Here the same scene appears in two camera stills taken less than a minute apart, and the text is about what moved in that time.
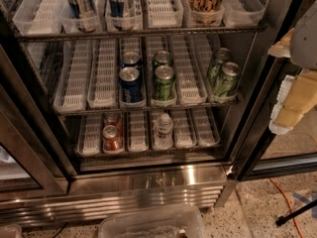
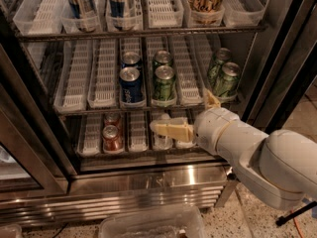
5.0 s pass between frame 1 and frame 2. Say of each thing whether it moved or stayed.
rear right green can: stayed
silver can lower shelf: stayed
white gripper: moved
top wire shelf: stayed
